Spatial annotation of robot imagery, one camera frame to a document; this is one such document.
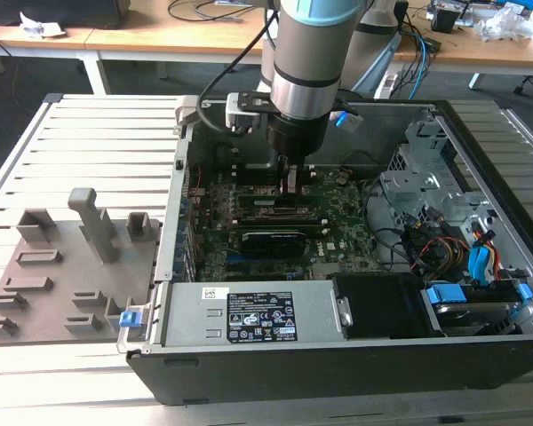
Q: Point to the black open PC case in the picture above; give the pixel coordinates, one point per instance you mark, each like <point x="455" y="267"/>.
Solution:
<point x="293" y="377"/>

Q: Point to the black RAM slot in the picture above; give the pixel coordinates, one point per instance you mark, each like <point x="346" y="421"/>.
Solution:
<point x="324" y="224"/>
<point x="312" y="168"/>

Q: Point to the blue case latch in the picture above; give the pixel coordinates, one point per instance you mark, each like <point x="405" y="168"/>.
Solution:
<point x="130" y="319"/>

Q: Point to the silver drive cage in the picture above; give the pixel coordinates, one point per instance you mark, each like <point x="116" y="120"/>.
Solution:
<point x="408" y="182"/>

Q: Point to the grey parts rack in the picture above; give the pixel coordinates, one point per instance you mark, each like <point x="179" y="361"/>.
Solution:
<point x="71" y="275"/>

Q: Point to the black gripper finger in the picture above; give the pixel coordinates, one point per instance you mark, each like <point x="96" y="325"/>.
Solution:
<point x="296" y="179"/>
<point x="283" y="175"/>

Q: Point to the black graphics card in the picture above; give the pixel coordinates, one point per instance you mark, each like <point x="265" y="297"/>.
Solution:
<point x="273" y="244"/>

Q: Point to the hard disk in blue carrier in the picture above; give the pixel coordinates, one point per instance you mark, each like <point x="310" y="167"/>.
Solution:
<point x="446" y="295"/>

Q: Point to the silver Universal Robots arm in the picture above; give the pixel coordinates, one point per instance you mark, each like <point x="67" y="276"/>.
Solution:
<point x="311" y="53"/>

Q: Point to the grey power supply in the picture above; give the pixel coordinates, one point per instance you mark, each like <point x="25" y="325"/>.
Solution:
<point x="195" y="310"/>

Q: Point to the wooden desk white legs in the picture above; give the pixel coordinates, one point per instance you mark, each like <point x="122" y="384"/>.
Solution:
<point x="160" y="40"/>
<point x="49" y="42"/>

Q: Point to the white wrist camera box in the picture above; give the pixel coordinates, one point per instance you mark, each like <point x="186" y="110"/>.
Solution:
<point x="237" y="113"/>

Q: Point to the silver coin battery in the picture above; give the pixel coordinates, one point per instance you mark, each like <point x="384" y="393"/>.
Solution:
<point x="341" y="180"/>

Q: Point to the white power strip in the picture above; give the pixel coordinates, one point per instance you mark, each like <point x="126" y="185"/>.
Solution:
<point x="386" y="86"/>

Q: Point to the green motherboard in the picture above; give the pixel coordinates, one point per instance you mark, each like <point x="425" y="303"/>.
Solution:
<point x="337" y="208"/>

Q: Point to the tall black box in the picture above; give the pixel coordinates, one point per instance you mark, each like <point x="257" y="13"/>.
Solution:
<point x="402" y="13"/>

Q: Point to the grey wrist camera blue plug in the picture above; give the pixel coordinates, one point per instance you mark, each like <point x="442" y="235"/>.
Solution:
<point x="353" y="120"/>

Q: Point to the black fan shroud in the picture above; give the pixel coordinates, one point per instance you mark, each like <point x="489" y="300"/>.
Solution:
<point x="377" y="306"/>

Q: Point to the small black device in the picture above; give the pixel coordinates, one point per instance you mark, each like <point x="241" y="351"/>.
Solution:
<point x="444" y="20"/>

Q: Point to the clear plastic bag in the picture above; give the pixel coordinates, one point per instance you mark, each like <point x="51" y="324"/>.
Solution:
<point x="508" y="22"/>

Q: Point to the crumpled white paper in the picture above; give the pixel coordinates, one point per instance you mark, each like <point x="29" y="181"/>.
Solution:
<point x="42" y="26"/>

